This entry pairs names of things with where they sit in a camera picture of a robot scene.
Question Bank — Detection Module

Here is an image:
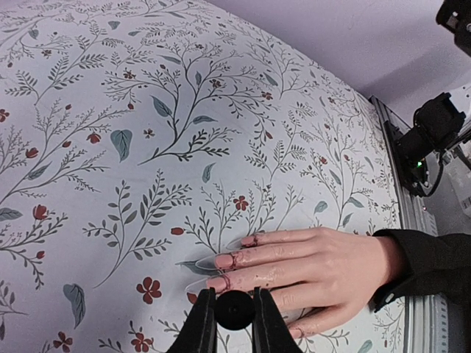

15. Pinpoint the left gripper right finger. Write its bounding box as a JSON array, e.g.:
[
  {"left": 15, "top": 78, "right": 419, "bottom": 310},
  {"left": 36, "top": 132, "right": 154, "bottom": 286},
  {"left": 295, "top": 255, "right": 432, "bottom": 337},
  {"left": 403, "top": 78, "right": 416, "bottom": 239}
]
[{"left": 252, "top": 288, "right": 302, "bottom": 353}]

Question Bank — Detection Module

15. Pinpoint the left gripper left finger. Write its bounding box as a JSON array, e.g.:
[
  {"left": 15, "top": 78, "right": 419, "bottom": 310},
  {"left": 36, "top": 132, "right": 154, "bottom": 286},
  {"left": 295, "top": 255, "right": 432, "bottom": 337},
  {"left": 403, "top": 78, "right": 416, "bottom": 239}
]
[{"left": 169, "top": 288, "right": 217, "bottom": 353}]

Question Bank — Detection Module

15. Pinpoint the black nail polish cap brush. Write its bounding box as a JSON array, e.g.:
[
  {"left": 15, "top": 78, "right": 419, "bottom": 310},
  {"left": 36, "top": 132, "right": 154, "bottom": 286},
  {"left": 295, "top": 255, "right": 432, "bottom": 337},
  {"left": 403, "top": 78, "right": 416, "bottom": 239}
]
[{"left": 215, "top": 290, "right": 255, "bottom": 331}]

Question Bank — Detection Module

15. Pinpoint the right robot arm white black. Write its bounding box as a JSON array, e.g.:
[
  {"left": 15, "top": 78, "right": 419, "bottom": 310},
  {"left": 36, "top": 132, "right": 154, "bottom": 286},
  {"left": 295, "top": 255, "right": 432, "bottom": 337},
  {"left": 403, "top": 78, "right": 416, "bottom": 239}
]
[{"left": 436, "top": 0, "right": 470, "bottom": 56}]

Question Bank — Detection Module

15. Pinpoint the black sleeved forearm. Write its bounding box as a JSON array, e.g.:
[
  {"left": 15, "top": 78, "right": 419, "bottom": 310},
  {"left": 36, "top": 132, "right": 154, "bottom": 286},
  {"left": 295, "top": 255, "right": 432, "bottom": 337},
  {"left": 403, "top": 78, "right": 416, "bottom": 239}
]
[{"left": 372, "top": 228, "right": 471, "bottom": 313}]

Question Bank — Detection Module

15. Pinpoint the person's bare hand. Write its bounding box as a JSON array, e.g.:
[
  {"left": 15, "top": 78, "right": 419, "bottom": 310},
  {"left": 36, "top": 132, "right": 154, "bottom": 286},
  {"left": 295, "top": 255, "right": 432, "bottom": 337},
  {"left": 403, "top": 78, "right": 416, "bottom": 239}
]
[{"left": 185, "top": 227, "right": 406, "bottom": 338}]

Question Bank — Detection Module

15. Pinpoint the floral patterned table mat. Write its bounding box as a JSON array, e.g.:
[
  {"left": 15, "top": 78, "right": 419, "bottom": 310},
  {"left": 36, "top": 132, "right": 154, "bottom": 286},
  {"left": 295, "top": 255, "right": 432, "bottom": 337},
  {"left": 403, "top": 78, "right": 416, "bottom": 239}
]
[{"left": 1, "top": 1, "right": 400, "bottom": 352}]

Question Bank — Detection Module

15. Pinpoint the front aluminium slotted rail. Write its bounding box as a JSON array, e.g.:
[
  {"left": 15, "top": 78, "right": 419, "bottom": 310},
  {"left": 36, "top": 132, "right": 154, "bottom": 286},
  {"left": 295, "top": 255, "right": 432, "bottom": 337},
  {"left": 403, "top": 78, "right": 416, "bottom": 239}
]
[{"left": 367, "top": 95, "right": 471, "bottom": 353}]

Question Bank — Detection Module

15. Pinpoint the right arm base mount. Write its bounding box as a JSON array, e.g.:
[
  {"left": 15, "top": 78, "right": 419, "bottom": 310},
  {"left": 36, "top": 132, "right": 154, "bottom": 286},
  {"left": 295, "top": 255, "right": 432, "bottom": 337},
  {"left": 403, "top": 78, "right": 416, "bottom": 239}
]
[{"left": 369, "top": 92, "right": 470, "bottom": 197}]

